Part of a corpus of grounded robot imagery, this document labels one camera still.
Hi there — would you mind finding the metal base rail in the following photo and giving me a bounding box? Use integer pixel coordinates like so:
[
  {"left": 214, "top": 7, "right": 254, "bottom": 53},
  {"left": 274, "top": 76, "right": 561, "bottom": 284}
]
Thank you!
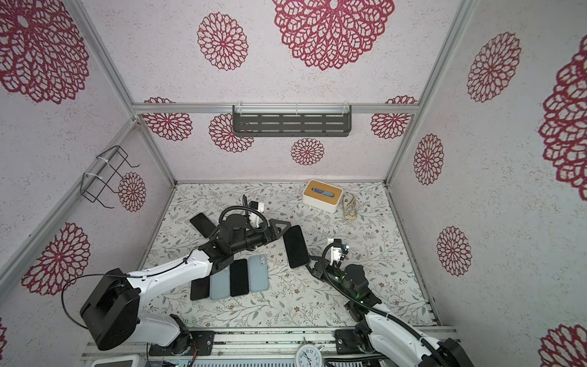
[{"left": 82, "top": 326, "right": 466, "bottom": 367}]

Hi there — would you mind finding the small black phone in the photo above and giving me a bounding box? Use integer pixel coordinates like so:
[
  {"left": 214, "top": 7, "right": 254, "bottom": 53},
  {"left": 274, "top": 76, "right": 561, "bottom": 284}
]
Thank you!
[
  {"left": 190, "top": 213, "right": 216, "bottom": 238},
  {"left": 283, "top": 225, "right": 310, "bottom": 269}
]

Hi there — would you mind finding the white tablet device corner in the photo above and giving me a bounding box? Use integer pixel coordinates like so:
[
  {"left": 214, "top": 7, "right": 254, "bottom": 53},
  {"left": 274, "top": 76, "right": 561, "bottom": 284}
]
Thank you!
[{"left": 89, "top": 354, "right": 145, "bottom": 367}]

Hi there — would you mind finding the light blue phone case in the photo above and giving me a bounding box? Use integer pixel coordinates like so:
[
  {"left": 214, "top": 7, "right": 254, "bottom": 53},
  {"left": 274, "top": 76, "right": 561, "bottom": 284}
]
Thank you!
[{"left": 209, "top": 267, "right": 230, "bottom": 300}]

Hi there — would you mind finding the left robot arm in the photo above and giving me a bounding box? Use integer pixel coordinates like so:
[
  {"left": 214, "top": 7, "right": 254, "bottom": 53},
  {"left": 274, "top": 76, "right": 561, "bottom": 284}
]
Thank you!
[{"left": 79, "top": 206, "right": 291, "bottom": 355}]

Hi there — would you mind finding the black bare phone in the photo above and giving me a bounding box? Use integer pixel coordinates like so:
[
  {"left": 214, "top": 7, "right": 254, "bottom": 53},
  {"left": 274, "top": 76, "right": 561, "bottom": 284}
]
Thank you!
[{"left": 190, "top": 277, "right": 210, "bottom": 301}]

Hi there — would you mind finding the white analog clock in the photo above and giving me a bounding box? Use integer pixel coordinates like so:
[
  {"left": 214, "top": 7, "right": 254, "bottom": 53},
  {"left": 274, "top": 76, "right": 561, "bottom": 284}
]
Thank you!
[{"left": 294, "top": 344, "right": 324, "bottom": 367}]

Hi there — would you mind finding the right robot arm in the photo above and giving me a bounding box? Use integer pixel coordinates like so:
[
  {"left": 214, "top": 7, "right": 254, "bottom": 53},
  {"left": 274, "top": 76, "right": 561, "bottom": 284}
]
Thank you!
[{"left": 306, "top": 239, "right": 473, "bottom": 366}]

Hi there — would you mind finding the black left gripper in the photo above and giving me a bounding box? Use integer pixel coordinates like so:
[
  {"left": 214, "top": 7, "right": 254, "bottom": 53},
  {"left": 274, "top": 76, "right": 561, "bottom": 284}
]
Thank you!
[{"left": 231, "top": 218, "right": 291, "bottom": 255}]

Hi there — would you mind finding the black wire wall rack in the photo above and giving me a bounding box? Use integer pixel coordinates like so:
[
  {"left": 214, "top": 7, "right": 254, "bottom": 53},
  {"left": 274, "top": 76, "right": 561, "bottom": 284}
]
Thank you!
[{"left": 79, "top": 145, "right": 139, "bottom": 209}]

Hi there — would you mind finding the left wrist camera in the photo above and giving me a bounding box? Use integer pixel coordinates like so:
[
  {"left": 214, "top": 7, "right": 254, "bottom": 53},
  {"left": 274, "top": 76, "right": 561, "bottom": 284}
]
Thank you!
[{"left": 247, "top": 200, "right": 264, "bottom": 215}]

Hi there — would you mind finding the grey wall shelf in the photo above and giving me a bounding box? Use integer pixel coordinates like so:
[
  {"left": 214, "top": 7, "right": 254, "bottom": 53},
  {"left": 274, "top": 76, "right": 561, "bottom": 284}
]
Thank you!
[{"left": 232, "top": 105, "right": 353, "bottom": 138}]

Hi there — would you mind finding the purple bare phone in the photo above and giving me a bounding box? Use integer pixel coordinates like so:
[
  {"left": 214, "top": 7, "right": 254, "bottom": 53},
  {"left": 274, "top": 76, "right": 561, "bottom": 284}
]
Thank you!
[{"left": 229, "top": 258, "right": 249, "bottom": 298}]

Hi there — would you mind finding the white tissue box wooden lid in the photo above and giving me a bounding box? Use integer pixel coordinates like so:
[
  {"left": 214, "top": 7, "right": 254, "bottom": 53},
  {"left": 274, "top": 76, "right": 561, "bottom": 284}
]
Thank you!
[{"left": 302, "top": 180, "right": 344, "bottom": 213}]

